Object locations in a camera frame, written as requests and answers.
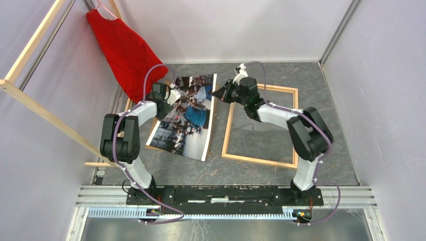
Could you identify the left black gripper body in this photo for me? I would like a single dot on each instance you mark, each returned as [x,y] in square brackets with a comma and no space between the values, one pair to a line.
[167,108]

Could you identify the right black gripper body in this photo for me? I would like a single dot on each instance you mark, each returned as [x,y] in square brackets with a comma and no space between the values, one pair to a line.
[234,95]

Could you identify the printed colour photo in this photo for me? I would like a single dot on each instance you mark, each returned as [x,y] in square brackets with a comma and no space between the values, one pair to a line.
[186,116]

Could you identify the clear acrylic sheet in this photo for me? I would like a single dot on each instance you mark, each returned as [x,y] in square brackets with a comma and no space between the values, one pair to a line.
[252,139]

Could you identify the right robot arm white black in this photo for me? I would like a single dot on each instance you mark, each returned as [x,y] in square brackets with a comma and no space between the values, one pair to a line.
[310,136]

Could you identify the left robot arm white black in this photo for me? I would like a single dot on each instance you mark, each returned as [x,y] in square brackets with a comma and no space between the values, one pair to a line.
[120,137]

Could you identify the red hanging shirt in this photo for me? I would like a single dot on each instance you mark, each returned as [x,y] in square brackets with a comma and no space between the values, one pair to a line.
[128,55]

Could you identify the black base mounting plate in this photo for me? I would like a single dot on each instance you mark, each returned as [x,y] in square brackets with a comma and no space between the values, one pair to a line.
[234,199]

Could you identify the wooden clothes rack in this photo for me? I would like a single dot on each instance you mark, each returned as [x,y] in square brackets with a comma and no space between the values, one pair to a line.
[72,81]

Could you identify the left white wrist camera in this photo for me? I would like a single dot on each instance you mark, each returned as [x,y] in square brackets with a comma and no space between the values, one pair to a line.
[174,95]

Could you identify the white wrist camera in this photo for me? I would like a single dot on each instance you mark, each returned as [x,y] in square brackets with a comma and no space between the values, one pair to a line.
[240,73]
[174,95]

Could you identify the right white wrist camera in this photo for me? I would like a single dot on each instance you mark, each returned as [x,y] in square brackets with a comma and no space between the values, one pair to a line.
[240,73]

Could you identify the aluminium rail base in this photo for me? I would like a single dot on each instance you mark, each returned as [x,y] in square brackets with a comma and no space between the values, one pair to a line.
[101,214]

